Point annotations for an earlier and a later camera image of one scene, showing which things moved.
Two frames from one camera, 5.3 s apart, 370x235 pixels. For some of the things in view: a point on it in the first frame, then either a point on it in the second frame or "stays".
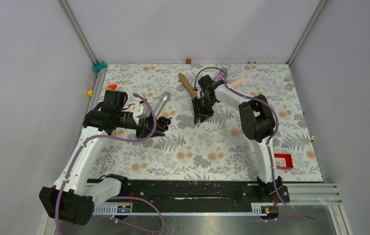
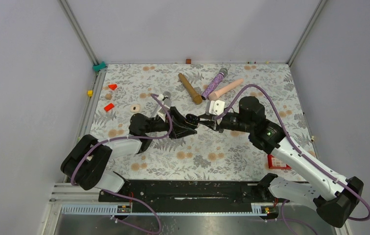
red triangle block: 112,86 stays
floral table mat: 221,148 stays
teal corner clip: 98,68 stays
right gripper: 207,114 to 215,127
